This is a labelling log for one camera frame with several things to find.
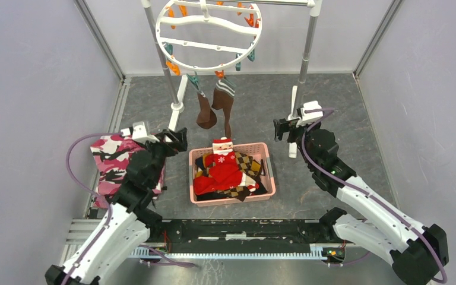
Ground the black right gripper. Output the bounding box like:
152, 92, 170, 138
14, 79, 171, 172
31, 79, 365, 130
273, 117, 320, 170

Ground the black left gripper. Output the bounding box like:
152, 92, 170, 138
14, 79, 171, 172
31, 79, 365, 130
139, 127, 188, 186

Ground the brown striped-cuff sock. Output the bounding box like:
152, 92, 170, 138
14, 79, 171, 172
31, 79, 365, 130
196, 91, 217, 129

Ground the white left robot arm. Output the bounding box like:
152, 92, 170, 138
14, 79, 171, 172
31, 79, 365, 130
45, 125, 188, 284

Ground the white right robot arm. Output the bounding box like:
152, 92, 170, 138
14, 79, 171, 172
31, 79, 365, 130
273, 119, 449, 284

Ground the teal front clip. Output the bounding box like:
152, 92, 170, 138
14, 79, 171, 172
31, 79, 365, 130
186, 71, 201, 92

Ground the teal right clip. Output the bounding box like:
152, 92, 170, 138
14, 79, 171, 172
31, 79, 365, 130
235, 53, 243, 72

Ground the orange front clip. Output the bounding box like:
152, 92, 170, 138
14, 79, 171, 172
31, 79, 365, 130
214, 64, 225, 79

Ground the white round clip hanger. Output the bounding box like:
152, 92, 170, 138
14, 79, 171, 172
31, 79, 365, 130
160, 3, 256, 72

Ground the pink plastic basket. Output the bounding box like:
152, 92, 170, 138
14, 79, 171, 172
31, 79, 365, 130
189, 142, 276, 207

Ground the argyle patterned sock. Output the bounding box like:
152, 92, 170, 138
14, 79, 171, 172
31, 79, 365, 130
194, 152, 270, 202

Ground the white metal drying rack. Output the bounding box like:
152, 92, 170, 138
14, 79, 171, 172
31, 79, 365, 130
141, 0, 323, 159

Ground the red santa sock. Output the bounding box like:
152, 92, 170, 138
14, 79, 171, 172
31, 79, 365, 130
193, 137, 259, 200

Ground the pink camouflage folded garment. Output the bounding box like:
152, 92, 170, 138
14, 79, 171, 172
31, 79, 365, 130
90, 135, 144, 196

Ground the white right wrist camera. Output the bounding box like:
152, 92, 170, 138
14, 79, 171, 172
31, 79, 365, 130
296, 100, 324, 126

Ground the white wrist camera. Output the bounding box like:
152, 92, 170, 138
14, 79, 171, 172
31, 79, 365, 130
296, 100, 324, 126
121, 121, 159, 144

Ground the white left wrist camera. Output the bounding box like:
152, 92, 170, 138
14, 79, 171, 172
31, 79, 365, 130
121, 121, 159, 144

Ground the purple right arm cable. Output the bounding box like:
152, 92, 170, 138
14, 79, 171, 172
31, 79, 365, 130
300, 107, 448, 285

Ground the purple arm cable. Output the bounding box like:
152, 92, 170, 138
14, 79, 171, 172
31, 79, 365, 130
300, 107, 448, 285
59, 131, 125, 285

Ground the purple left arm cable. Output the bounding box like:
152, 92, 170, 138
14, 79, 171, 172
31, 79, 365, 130
59, 131, 125, 285

